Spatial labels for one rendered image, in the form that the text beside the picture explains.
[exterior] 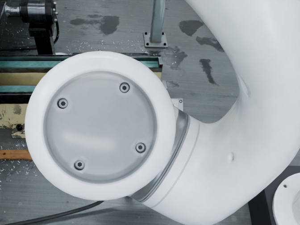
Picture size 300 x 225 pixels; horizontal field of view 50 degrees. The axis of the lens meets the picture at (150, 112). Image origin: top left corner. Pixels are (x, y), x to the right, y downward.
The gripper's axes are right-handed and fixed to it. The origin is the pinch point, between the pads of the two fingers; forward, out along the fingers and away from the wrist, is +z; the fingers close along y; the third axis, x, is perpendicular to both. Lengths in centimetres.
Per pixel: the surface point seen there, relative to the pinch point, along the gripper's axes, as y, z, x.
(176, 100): -12.2, 6.5, -3.1
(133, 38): -10, 64, -28
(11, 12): 23.0, 34.9, -27.0
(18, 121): 22.4, 37.1, 0.2
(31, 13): 18.0, 33.4, -26.3
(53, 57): 13.6, 38.0, -16.2
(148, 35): -15, 64, -29
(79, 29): 9, 67, -31
